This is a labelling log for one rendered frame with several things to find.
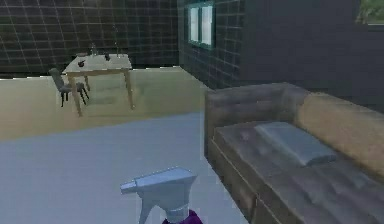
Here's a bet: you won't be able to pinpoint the brown sofa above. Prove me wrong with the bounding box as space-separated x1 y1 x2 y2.
203 81 384 224

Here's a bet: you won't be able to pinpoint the window with green view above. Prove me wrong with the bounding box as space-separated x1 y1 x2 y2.
355 0 384 26

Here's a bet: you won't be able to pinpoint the thin clear glass stem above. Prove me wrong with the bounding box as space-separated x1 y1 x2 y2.
114 25 120 58

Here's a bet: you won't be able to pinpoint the light wooden table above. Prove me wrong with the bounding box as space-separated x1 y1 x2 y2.
61 53 136 118

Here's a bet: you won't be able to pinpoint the grey chair black legs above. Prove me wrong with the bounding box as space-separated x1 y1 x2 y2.
48 67 90 108

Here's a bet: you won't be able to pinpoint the teal framed window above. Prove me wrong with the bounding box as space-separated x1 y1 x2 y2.
186 1 216 50

